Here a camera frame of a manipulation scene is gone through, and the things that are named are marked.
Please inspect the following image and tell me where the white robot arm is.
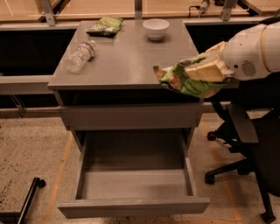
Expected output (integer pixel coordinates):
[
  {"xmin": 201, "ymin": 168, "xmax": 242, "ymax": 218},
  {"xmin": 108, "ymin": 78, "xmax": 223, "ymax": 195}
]
[{"xmin": 185, "ymin": 22, "xmax": 280, "ymax": 82}]

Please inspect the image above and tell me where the white ceramic bowl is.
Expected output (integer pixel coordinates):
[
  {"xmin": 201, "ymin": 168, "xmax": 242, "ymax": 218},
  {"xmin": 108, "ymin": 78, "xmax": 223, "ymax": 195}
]
[{"xmin": 143, "ymin": 18, "xmax": 170, "ymax": 40}]

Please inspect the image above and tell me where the grey drawer cabinet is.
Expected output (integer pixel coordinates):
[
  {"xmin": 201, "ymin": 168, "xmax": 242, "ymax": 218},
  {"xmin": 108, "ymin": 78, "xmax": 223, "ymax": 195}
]
[{"xmin": 48, "ymin": 19, "xmax": 203, "ymax": 146}]

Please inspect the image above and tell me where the black power cable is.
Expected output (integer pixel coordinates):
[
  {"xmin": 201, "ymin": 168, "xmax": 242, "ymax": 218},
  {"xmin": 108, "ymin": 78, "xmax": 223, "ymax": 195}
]
[{"xmin": 187, "ymin": 0, "xmax": 210, "ymax": 18}]

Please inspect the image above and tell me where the clear plastic water bottle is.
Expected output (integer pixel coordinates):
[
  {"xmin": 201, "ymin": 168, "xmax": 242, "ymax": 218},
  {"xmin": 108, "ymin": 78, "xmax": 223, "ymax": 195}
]
[{"xmin": 66, "ymin": 40, "xmax": 96, "ymax": 74}]

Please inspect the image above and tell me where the green rice chip bag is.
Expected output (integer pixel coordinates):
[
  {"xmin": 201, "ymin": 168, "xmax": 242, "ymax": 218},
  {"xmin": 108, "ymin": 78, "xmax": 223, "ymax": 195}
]
[{"xmin": 153, "ymin": 57, "xmax": 230, "ymax": 98}]

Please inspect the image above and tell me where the dark green snack bag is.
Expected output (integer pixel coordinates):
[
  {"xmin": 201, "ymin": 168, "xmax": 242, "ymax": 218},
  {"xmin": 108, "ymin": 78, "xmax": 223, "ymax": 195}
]
[{"xmin": 86, "ymin": 17, "xmax": 123, "ymax": 37}]

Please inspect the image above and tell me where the closed grey top drawer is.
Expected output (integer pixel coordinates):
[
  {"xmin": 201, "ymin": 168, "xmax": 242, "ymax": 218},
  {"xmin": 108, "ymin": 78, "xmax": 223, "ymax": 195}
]
[{"xmin": 62, "ymin": 103, "xmax": 203, "ymax": 130}]

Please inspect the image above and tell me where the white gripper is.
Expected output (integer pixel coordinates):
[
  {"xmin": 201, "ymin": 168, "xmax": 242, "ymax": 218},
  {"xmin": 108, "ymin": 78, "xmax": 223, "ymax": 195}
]
[{"xmin": 185, "ymin": 24, "xmax": 270, "ymax": 82}]

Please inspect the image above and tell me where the open grey middle drawer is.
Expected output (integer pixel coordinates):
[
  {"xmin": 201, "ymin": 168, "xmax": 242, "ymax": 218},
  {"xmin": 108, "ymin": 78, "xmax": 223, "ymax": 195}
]
[{"xmin": 59, "ymin": 129, "xmax": 210, "ymax": 218}]

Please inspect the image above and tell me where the black office chair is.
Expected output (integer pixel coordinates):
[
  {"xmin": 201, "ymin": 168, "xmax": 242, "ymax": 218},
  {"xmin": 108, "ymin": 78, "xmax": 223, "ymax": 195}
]
[{"xmin": 205, "ymin": 73, "xmax": 280, "ymax": 224}]

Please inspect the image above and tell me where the black rolling stand base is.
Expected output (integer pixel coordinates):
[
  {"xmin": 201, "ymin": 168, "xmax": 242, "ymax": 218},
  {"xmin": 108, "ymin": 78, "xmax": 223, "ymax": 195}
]
[{"xmin": 0, "ymin": 177, "xmax": 46, "ymax": 224}]

